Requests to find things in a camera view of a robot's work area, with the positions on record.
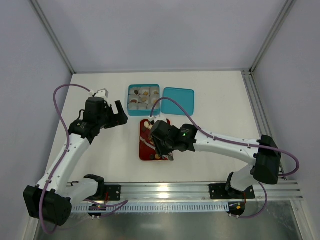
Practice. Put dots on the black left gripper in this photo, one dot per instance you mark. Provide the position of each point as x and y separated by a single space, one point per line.
114 117

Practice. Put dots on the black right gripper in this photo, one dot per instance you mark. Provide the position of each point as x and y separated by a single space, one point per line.
163 146

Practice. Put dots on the stainless steel tongs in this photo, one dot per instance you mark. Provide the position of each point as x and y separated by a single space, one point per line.
147 152

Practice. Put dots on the teal tin lid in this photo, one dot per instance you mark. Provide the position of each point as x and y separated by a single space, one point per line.
184 97

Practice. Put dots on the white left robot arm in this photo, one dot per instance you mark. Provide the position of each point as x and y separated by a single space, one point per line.
50 200

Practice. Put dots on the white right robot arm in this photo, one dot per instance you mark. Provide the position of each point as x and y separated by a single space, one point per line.
262 156

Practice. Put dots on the red lacquer tray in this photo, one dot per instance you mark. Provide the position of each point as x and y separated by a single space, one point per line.
146 135

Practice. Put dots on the teal tin box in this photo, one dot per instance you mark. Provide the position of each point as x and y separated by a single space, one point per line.
140 109

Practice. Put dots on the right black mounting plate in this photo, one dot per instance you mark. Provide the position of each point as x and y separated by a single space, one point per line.
217 191

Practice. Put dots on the black mounting plate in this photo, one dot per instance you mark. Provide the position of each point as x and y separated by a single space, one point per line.
217 191
112 192

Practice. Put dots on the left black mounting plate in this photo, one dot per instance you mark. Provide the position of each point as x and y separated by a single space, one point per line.
112 192

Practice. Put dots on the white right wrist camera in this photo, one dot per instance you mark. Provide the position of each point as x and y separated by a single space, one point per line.
160 117

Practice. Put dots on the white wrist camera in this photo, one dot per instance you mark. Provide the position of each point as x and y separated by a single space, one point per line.
102 93
160 117

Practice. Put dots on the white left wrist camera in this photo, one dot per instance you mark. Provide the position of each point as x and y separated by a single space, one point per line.
102 93

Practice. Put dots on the white slotted cable duct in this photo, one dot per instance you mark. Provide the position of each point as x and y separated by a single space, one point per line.
153 207

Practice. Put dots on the aluminium frame post left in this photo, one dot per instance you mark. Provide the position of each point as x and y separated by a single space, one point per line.
51 33

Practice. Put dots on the aluminium frame post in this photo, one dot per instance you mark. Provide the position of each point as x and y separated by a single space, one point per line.
51 33
276 26

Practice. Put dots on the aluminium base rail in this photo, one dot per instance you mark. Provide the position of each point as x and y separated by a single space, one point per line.
194 191

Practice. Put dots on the aluminium frame post right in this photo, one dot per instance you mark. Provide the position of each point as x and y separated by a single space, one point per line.
276 26

